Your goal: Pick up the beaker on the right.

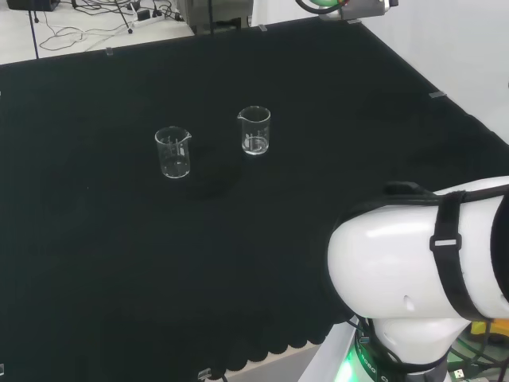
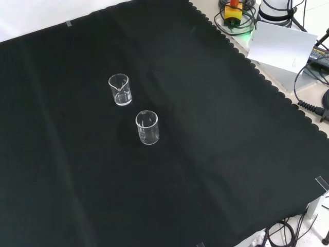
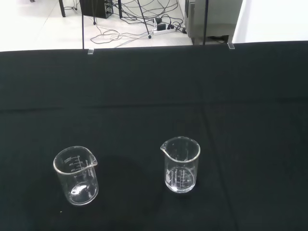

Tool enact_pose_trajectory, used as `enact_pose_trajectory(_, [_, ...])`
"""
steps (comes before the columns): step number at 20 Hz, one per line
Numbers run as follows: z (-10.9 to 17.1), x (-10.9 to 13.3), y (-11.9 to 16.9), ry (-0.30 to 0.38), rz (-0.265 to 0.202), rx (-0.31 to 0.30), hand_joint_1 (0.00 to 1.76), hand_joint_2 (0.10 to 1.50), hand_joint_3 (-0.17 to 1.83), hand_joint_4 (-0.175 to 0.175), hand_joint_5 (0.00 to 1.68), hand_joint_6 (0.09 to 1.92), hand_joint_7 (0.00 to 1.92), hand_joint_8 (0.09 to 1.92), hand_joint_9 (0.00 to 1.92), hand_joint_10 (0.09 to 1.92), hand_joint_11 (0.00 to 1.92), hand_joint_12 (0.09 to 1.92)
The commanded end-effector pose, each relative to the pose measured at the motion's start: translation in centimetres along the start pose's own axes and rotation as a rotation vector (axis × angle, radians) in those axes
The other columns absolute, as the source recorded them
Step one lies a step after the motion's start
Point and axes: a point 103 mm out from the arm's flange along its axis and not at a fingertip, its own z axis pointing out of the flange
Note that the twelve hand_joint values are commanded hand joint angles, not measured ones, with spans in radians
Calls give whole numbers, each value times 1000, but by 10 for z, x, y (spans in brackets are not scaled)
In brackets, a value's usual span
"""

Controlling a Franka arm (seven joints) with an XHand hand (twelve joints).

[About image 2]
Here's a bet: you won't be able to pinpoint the black floor cables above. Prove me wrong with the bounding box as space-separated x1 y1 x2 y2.
264 213 320 247

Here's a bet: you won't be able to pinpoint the grey metal table leg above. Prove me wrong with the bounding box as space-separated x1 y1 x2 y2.
305 194 329 225

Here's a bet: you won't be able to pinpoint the grey metal plate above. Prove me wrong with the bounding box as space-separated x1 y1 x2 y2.
253 59 318 94

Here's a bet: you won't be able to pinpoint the black tripod leg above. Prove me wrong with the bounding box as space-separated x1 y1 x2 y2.
315 27 329 48

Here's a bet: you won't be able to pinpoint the black cable coil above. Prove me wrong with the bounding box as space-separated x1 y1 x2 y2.
213 0 258 36

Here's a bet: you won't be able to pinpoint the black cable with ribbed plug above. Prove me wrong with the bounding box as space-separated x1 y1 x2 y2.
294 61 329 123

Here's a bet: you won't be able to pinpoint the black bench cloth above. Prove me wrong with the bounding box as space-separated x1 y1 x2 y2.
0 0 329 247

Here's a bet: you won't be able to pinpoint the clear glass beaker with spout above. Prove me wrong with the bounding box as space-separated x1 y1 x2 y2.
135 110 160 146
108 73 133 107

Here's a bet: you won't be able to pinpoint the yellow stop button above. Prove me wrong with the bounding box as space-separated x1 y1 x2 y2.
224 0 244 27

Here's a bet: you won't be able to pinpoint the white power strip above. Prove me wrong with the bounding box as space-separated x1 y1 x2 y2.
245 228 268 247

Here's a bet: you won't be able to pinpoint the pale board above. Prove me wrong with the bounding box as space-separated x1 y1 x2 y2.
247 21 319 76

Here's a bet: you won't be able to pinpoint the black power adapter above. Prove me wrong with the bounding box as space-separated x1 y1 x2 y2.
307 44 329 68

